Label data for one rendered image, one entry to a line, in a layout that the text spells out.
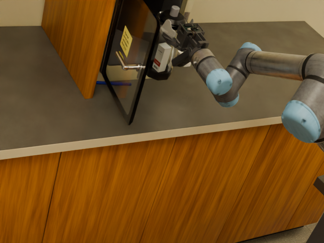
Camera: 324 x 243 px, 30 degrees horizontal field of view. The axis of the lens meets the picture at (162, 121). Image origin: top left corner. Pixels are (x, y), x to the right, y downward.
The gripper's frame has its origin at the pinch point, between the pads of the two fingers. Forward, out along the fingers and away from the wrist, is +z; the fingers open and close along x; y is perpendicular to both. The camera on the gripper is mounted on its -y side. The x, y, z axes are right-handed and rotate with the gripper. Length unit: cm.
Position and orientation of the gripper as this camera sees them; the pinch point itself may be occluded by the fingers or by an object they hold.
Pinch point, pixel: (170, 25)
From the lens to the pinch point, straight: 211.3
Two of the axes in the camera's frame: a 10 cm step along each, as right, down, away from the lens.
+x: -8.6, 1.1, -5.0
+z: -4.3, -6.8, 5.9
